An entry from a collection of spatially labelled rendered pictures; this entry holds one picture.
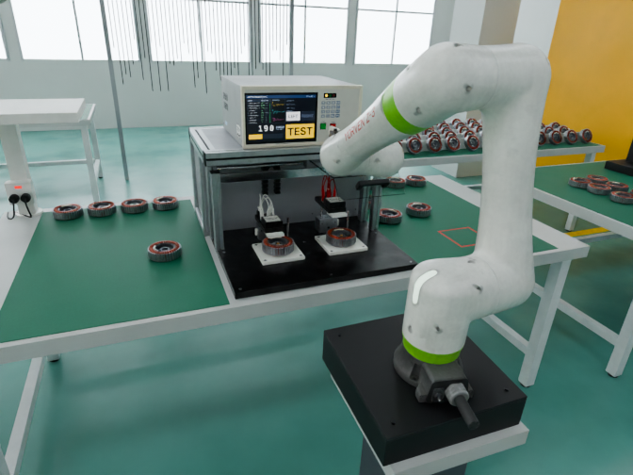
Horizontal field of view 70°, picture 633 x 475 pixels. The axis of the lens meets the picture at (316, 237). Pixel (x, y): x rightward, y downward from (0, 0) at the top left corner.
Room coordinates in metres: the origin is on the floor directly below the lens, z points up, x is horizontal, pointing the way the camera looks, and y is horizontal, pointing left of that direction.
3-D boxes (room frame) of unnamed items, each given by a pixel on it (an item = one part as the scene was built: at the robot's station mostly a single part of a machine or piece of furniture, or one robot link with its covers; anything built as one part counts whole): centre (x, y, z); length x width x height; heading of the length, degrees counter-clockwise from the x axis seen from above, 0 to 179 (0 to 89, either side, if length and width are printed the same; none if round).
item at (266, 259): (1.43, 0.13, 0.78); 0.15 x 0.15 x 0.01; 22
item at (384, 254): (1.49, 0.03, 0.76); 0.64 x 0.47 x 0.02; 112
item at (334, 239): (1.52, -0.09, 0.80); 0.11 x 0.11 x 0.04
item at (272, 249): (1.43, 0.13, 0.80); 0.11 x 0.11 x 0.04
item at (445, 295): (0.79, -0.26, 0.99); 0.16 x 0.13 x 0.19; 117
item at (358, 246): (1.52, -0.09, 0.78); 0.15 x 0.15 x 0.01; 22
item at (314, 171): (1.57, 0.06, 1.03); 0.62 x 0.01 x 0.03; 112
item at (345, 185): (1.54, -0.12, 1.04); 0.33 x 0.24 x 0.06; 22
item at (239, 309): (1.70, 0.11, 0.72); 2.20 x 1.01 x 0.05; 112
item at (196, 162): (1.72, 0.47, 0.91); 0.28 x 0.03 x 0.32; 22
